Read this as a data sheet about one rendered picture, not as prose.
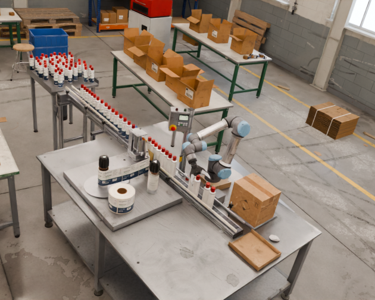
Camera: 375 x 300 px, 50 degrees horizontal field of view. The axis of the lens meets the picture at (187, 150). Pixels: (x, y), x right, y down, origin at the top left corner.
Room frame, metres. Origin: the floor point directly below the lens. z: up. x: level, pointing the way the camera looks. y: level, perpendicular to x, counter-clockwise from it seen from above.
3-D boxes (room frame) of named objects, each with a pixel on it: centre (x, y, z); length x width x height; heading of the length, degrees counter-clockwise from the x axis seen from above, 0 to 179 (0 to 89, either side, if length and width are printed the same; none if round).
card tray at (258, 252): (2.24, -0.61, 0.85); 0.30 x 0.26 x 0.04; 45
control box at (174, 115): (3.07, 0.11, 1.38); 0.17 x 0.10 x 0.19; 100
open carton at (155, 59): (5.45, 0.57, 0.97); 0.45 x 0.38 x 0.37; 130
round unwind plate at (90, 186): (2.63, 0.64, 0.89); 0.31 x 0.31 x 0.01
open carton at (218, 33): (7.71, -0.20, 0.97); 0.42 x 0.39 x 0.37; 125
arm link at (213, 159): (3.01, -0.26, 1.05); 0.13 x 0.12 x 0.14; 29
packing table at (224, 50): (7.76, -0.25, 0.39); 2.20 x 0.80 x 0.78; 37
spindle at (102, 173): (2.63, 0.64, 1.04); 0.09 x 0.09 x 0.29
